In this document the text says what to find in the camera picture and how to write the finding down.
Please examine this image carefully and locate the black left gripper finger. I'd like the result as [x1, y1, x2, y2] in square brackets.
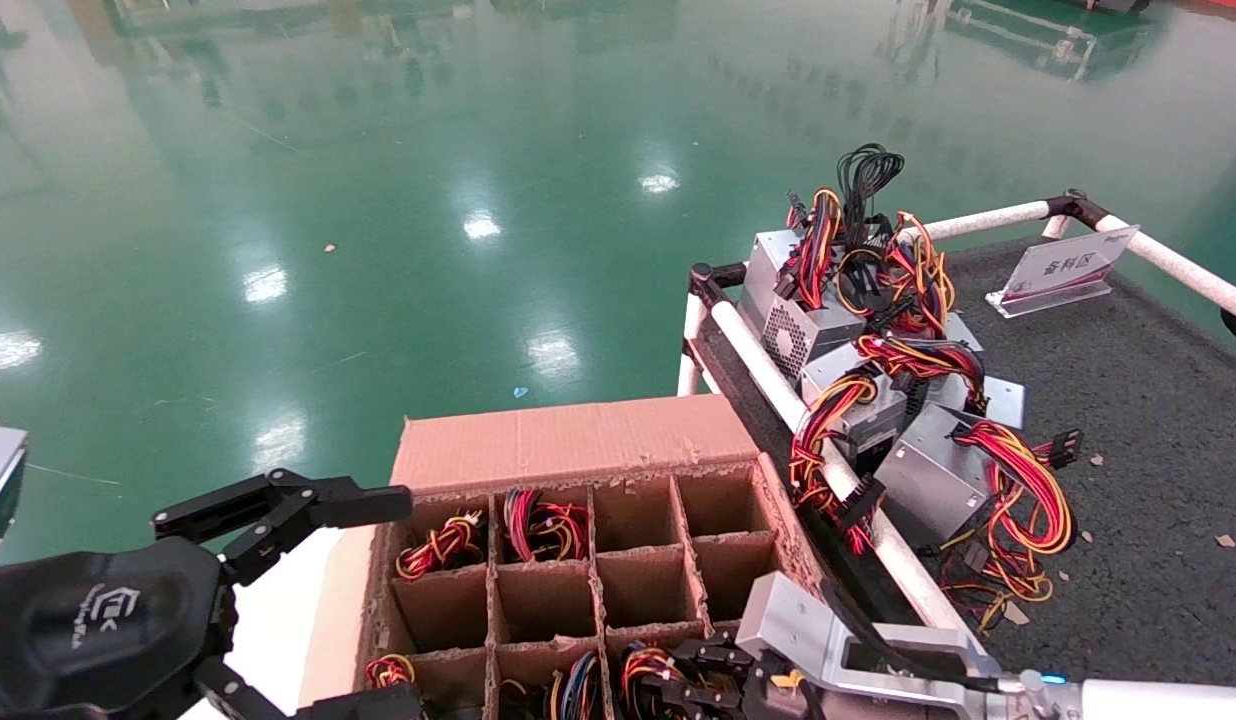
[193, 655, 425, 720]
[153, 468, 415, 588]

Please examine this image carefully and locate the black pipe connector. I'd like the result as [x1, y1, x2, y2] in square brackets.
[688, 262, 747, 309]
[1043, 188, 1114, 229]

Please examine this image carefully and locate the clear acrylic sign stand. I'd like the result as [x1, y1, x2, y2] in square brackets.
[985, 225, 1140, 319]

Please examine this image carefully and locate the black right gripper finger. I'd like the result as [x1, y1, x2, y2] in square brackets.
[668, 686, 761, 720]
[673, 634, 767, 691]

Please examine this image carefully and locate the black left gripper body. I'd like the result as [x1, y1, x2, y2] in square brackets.
[0, 535, 239, 720]

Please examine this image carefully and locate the black camera cable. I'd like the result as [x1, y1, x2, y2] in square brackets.
[823, 583, 1015, 694]

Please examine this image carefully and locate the silver power supply honeycomb vent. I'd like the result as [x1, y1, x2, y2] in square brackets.
[736, 186, 869, 383]

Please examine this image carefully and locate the black cable bundle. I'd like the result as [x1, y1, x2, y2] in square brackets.
[836, 143, 907, 251]

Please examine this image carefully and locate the cardboard box with dividers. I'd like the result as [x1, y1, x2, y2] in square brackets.
[298, 393, 881, 720]

